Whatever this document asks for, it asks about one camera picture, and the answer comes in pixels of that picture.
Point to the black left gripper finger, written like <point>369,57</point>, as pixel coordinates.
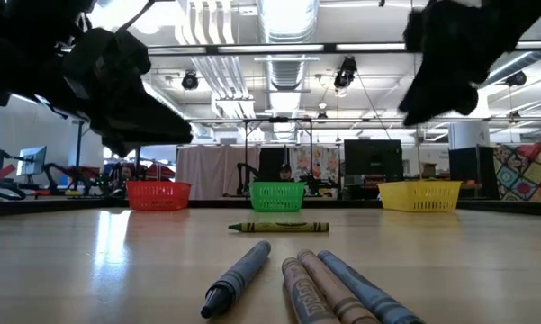
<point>130,143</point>
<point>148,117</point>

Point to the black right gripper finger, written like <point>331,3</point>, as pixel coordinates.
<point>432,94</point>
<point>466,104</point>

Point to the green crayon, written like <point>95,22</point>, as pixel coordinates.
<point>279,227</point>

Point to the dark blue crayon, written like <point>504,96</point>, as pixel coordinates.
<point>238,276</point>

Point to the light blue crayon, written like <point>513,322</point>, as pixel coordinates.
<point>364,290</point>

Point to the tan crayon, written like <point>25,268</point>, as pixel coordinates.
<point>328,285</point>

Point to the brown crayon grey wrapper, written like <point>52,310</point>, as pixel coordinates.
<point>303,292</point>

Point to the monitor on swivel arm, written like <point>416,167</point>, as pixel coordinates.
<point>32,159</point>

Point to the black background robot arm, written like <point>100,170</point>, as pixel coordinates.
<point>245,173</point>

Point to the person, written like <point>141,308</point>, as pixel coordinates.
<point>285,173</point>
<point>126,172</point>

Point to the black ceiling speaker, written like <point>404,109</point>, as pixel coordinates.
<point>516,78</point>
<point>190,81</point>

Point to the red plastic basket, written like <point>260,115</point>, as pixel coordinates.
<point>157,195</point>

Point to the black cabinet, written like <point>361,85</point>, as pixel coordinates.
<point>470,166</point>

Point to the white curtain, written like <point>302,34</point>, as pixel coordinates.
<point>207,171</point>

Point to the black monitor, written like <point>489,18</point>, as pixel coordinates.
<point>373,157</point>

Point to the colourful patchwork quilt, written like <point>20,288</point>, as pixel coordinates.
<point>524,173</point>

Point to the yellow plastic basket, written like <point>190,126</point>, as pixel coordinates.
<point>421,196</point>

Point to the black overhead beam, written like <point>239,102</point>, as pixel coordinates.
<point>328,47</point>

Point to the black partition panel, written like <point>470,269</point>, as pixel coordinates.
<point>267,157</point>

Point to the floral cloth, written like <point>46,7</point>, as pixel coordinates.
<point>317,162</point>

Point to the green plastic basket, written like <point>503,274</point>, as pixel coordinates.
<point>276,196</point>

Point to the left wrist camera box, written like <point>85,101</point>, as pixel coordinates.
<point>132,49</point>

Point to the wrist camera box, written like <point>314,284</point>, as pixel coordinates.
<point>415,29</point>
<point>132,49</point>

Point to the black background rig frame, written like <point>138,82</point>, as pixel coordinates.
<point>246,148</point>
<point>78,153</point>

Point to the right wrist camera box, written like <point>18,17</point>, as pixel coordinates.
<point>415,29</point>

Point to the black overhead camera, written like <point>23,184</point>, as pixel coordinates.
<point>345,72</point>

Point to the black aluminium table frame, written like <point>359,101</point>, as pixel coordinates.
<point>49,206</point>

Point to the silver ceiling duct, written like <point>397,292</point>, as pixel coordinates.
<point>285,74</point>

